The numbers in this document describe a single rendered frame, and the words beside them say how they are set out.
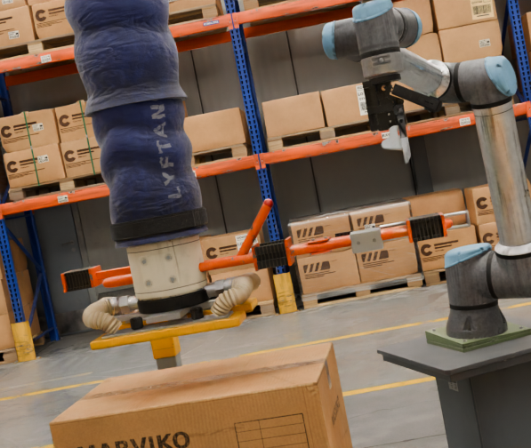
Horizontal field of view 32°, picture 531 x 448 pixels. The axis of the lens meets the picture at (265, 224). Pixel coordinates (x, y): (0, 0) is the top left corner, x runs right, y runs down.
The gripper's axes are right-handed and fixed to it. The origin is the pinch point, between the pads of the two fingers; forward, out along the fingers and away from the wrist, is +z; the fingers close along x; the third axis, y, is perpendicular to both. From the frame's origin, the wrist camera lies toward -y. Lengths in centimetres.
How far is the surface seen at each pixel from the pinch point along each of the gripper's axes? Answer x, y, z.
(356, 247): 3.9, 15.0, 16.2
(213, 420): 21, 50, 46
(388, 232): 3.6, 7.4, 14.1
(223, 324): 16, 45, 26
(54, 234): -802, 404, 18
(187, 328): 16, 53, 26
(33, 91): -809, 398, -148
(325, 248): 3.8, 21.7, 15.2
